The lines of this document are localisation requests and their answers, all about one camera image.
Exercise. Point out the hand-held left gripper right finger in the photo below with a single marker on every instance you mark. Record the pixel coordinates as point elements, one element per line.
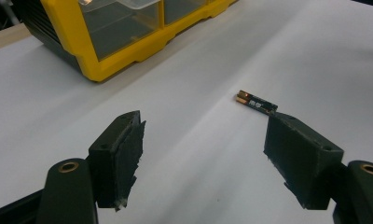
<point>306,161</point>

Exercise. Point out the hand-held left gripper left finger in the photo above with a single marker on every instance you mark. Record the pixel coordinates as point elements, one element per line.
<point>119,161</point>

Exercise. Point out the black and copper battery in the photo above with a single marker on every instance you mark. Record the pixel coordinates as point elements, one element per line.
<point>256,103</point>

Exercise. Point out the yellow and black drawer organizer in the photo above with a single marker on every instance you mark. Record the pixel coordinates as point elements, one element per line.
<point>128,53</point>

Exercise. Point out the set of clear plastic drawers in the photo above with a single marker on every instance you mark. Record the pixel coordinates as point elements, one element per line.
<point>122,28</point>

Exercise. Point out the wooden table board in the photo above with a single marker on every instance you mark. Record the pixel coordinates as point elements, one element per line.
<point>6,39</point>

